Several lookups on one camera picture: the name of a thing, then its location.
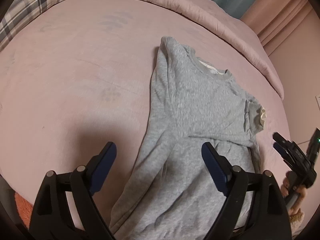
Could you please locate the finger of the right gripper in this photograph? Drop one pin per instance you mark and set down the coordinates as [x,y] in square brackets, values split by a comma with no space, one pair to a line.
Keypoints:
[281,144]
[284,154]

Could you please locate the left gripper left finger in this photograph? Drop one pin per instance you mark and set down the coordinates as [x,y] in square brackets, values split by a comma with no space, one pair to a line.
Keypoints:
[51,217]

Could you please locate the pink curtain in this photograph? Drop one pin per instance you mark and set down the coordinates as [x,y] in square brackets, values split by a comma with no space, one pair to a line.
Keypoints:
[274,20]

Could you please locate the grey New York sweatshirt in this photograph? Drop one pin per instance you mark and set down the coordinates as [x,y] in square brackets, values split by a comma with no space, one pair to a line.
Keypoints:
[170,194]

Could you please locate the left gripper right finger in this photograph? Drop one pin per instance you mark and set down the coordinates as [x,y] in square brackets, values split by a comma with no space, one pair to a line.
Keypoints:
[267,218]

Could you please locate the white wall socket strip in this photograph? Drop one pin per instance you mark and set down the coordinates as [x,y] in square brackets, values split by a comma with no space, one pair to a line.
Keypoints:
[318,99]

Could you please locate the person's right hand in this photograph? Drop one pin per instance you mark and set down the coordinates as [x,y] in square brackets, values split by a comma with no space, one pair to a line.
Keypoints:
[301,190]

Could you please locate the pink bed sheet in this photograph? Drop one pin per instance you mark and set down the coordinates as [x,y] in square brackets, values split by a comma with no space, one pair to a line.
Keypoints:
[79,76]

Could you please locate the plaid pillow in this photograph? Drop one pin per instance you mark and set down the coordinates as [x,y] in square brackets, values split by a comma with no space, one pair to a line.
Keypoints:
[20,14]

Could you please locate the brown fluffy rug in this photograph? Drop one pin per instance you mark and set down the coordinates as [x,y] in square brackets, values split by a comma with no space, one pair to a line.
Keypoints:
[24,209]

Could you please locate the pink folded duvet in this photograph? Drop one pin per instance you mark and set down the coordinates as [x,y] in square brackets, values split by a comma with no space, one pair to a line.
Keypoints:
[233,31]

